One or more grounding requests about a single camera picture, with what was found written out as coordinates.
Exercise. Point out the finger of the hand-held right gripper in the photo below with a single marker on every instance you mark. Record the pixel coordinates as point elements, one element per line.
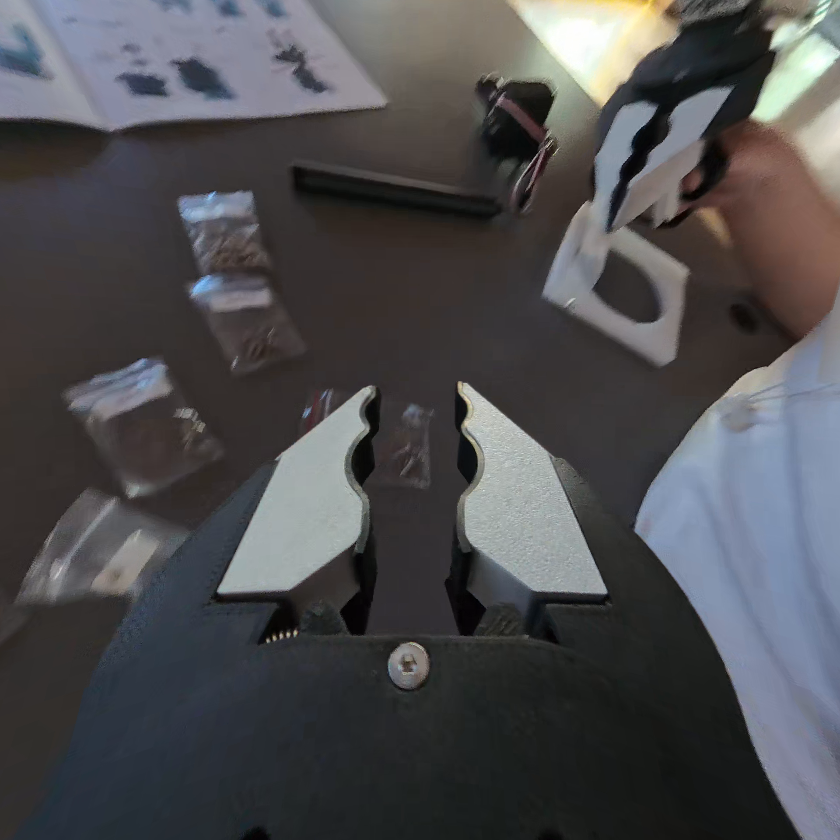
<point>620,144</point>
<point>689,131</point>

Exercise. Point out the person's right hand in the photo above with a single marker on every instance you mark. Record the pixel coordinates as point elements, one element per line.
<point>754,164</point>

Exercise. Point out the dark desk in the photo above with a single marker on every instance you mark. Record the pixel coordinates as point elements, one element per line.
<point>407,308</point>

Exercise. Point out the open instruction booklet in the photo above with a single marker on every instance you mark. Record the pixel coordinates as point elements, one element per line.
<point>85,92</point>

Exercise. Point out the black metal bar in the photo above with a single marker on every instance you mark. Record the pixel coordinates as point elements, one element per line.
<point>394,191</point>

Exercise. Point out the white foam square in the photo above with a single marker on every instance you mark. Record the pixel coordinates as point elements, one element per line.
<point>664,328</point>

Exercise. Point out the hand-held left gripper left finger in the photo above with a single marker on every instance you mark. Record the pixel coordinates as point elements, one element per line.
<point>295,525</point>

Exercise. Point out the person's right forearm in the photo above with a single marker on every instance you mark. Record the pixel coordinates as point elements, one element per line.
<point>781,275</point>

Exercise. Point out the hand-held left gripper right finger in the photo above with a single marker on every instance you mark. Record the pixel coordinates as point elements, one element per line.
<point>525,525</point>

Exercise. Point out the scatter of small parts bags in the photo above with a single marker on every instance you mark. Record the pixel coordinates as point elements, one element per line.
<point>144,426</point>

